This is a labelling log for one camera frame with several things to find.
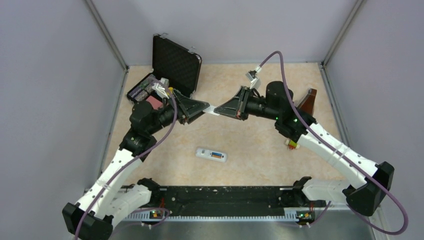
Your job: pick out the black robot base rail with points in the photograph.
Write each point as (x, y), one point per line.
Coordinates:
(229, 204)

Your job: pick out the brown wooden metronome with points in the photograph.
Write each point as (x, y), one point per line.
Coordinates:
(307, 103)

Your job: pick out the colourful toy brick stack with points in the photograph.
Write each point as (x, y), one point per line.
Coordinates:
(291, 145)

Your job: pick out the purple chip row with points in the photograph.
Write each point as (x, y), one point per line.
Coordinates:
(132, 92)

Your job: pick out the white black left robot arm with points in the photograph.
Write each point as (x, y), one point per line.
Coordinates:
(96, 214)

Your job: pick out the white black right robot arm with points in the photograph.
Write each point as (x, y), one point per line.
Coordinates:
(366, 181)

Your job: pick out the pink playing card deck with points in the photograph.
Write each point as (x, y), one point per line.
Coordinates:
(155, 103)

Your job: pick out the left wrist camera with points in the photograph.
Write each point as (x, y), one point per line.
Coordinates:
(161, 87)

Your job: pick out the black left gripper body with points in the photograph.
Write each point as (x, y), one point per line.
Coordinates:
(167, 115)

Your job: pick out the black poker chip case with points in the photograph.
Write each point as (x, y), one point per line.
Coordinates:
(170, 60)

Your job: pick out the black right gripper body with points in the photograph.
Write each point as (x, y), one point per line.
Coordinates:
(254, 106)

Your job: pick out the blue tan chip row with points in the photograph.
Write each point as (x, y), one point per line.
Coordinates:
(143, 92)

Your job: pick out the white remote control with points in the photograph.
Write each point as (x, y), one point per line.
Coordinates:
(204, 153)

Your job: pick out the white battery cover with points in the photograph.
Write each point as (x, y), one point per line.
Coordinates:
(211, 110)

